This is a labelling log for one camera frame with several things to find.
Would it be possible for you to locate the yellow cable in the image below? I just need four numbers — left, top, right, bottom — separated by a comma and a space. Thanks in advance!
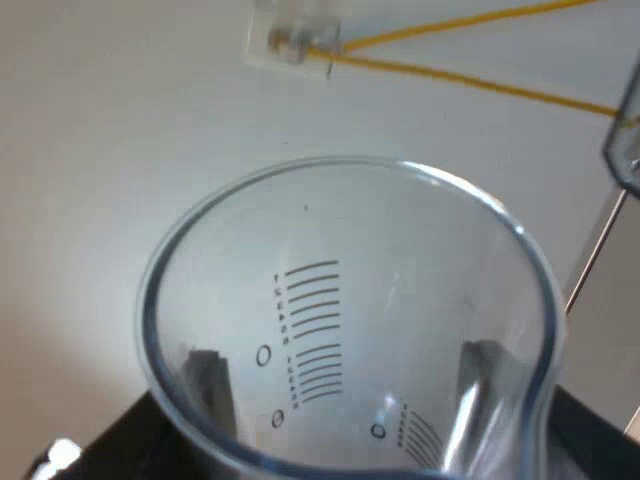
307, 47, 624, 117
343, 0, 604, 53

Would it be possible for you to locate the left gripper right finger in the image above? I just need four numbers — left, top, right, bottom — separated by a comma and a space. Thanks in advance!
443, 339, 640, 480

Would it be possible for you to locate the clear bean box dark lid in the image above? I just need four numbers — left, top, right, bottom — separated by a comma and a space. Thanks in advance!
601, 63, 640, 192

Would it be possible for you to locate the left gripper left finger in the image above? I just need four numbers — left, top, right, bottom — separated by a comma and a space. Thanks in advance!
29, 348, 242, 480

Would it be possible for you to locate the clear measuring glass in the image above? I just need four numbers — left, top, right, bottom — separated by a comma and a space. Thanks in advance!
136, 154, 569, 480

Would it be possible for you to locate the white socket plate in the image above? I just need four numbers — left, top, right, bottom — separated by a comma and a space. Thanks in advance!
243, 0, 344, 82

